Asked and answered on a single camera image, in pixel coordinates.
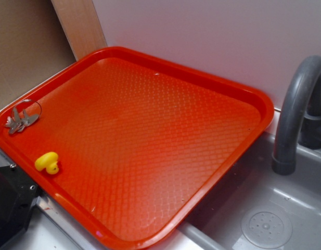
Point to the yellow rubber duck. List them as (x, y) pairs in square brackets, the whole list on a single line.
[(48, 162)]

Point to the round sink drain cover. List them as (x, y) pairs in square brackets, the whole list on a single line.
[(266, 227)]

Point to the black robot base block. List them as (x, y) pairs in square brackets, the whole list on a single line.
[(18, 195)]

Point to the grey plastic sink basin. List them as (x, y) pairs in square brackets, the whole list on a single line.
[(215, 223)]

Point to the grey curved faucet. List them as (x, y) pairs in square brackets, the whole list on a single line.
[(300, 118)]

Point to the light wooden board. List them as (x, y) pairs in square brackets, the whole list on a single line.
[(81, 26)]

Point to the orange plastic tray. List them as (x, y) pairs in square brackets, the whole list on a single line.
[(140, 141)]

